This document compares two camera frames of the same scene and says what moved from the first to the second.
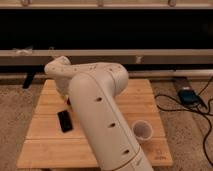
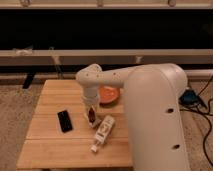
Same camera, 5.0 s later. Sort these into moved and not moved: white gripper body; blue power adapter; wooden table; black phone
Moved: white gripper body
Not moved: wooden table; blue power adapter; black phone
